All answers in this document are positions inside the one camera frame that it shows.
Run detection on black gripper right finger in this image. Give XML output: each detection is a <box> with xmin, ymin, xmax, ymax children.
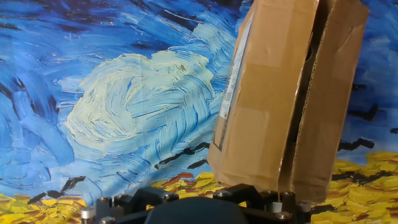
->
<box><xmin>213</xmin><ymin>183</ymin><xmax>312</xmax><ymax>224</ymax></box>

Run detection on brown cardboard shipping box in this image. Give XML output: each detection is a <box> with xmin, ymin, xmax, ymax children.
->
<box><xmin>206</xmin><ymin>0</ymin><xmax>371</xmax><ymax>205</ymax></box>

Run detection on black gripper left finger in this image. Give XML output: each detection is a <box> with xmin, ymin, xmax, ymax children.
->
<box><xmin>80</xmin><ymin>186</ymin><xmax>180</xmax><ymax>224</ymax></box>

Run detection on wheatfield painting print tablecloth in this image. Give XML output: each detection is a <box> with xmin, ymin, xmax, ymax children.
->
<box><xmin>0</xmin><ymin>0</ymin><xmax>398</xmax><ymax>224</ymax></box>

